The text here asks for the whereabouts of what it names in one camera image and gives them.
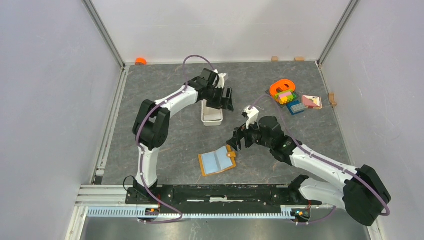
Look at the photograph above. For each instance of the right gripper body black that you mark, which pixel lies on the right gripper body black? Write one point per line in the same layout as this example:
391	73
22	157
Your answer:
253	135

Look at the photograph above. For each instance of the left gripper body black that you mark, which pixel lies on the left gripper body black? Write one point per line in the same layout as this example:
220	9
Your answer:
214	97

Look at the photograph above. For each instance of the white rectangular tray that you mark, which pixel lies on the white rectangular tray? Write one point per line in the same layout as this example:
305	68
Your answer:
211	117

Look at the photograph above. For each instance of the orange card holder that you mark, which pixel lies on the orange card holder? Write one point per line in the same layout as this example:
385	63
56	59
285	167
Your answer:
217	161

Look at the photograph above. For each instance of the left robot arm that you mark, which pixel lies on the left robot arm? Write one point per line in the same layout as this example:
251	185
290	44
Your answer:
152	123

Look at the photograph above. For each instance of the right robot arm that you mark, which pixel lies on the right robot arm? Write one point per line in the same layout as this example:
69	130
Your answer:
357	190

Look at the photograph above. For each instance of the blue brick block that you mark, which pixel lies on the blue brick block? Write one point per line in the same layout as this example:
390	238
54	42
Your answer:
295	107

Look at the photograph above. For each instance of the colourful brick block stack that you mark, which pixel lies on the colourful brick block stack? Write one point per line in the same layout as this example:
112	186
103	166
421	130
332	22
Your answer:
285	97

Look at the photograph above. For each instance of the pink wooden puzzle block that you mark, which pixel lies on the pink wooden puzzle block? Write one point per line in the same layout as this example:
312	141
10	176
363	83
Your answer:
312	102

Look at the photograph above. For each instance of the wooden arch piece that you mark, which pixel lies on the wooden arch piece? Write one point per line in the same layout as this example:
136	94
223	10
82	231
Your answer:
332	100

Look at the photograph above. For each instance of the orange round cap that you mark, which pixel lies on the orange round cap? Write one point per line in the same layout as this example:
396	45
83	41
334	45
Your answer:
140	61

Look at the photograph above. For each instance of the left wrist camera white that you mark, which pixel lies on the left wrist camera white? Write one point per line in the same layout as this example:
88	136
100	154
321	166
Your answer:
220	80

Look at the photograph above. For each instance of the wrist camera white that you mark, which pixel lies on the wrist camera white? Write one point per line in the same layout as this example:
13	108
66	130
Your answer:
220	80
251	114

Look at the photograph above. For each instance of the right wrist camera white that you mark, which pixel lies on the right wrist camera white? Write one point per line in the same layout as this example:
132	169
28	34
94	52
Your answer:
251	114

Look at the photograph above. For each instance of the orange ring toy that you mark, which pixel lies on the orange ring toy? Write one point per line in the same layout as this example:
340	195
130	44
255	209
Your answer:
281	86

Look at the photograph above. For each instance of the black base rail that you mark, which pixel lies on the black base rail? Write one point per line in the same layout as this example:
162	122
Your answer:
217	199

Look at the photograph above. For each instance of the white cable comb strip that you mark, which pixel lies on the white cable comb strip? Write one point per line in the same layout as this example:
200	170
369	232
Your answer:
147	213

